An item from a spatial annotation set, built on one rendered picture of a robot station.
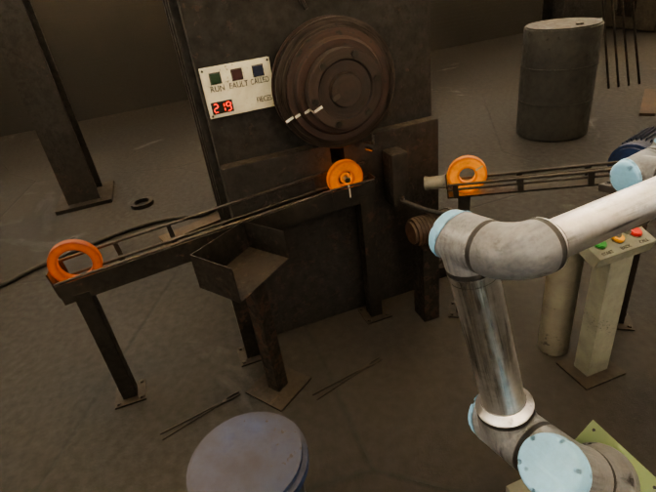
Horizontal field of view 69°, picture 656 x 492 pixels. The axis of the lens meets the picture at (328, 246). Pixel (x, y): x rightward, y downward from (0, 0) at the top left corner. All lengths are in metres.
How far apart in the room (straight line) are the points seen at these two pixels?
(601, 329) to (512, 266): 1.10
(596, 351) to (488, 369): 0.91
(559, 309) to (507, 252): 1.13
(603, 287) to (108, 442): 1.94
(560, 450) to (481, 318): 0.36
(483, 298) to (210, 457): 0.82
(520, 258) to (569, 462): 0.54
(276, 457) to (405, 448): 0.64
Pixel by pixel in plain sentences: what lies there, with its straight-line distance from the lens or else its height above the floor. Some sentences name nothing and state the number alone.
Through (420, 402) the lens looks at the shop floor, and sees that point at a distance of 1.99.
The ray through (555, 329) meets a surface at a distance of 2.14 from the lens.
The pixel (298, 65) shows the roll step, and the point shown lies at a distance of 1.79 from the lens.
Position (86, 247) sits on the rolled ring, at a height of 0.73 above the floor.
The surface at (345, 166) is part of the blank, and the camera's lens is 1.98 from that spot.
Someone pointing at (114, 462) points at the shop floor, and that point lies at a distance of 2.13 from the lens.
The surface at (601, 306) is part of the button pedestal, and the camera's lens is 1.95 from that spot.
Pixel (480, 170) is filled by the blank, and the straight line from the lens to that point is 2.03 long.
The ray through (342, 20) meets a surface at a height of 1.33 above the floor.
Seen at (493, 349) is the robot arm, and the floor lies 0.69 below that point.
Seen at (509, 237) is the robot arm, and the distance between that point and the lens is 0.97.
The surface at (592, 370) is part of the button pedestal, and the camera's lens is 2.17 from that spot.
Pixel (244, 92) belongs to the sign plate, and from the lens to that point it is 1.91.
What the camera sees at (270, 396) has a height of 0.01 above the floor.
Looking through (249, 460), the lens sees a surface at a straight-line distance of 1.37.
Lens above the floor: 1.50
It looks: 30 degrees down
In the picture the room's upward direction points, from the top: 8 degrees counter-clockwise
